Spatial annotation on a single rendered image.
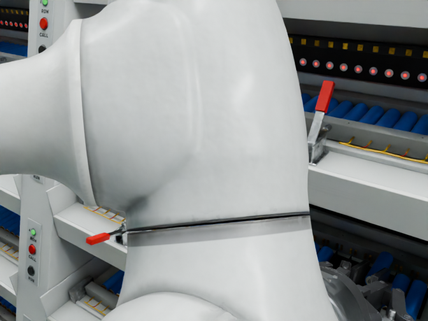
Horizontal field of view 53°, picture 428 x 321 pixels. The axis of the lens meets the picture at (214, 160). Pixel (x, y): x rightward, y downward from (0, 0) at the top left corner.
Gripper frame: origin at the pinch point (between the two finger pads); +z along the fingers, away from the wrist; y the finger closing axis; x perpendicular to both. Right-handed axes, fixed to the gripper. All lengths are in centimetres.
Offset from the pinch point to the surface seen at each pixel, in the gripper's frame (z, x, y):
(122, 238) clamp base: -4.4, 6.8, 34.3
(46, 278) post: -2, 21, 52
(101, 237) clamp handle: -8.4, 6.4, 34.6
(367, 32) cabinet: 8.4, -31.3, 10.5
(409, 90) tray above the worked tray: 6.7, -23.8, 2.5
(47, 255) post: -3, 16, 52
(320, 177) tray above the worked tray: -7.6, -10.4, 6.3
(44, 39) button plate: -10, -20, 56
